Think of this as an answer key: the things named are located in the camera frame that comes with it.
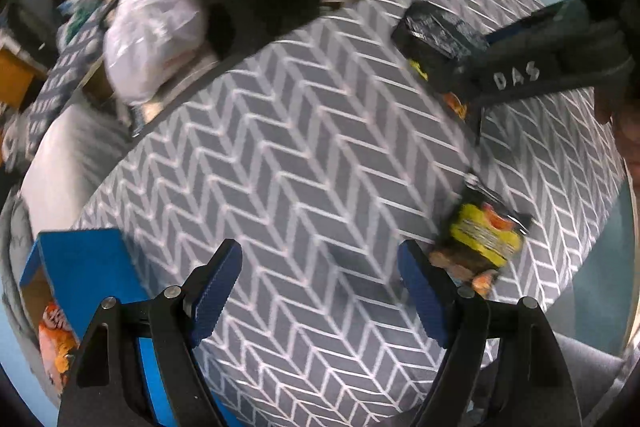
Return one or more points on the black packet with yellow label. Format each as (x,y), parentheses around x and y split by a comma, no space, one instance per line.
(482,232)

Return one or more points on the blue cardboard box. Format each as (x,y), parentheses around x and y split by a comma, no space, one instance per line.
(85,257)

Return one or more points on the light grey cushion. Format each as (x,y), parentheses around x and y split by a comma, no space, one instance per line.
(70,167)

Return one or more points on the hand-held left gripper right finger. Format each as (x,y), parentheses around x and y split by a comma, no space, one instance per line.
(424,299)

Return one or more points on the black grey-print snack packet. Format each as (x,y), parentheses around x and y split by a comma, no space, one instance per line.
(435,32)

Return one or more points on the white plastic bag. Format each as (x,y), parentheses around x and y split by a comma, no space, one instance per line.
(150,37)

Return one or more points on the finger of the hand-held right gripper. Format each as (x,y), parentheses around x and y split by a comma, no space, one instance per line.
(535,24)
(515,77)

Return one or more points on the orange packet with white letters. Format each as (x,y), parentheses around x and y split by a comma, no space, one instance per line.
(55,337)

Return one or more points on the person's right hand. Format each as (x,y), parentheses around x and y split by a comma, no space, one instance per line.
(612,102)

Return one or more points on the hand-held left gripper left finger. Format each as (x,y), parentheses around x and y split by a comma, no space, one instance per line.
(216,297)

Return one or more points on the wooden crate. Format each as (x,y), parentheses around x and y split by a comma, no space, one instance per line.
(20,79)

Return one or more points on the grey chevron stool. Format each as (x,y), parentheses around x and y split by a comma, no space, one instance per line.
(65,72)

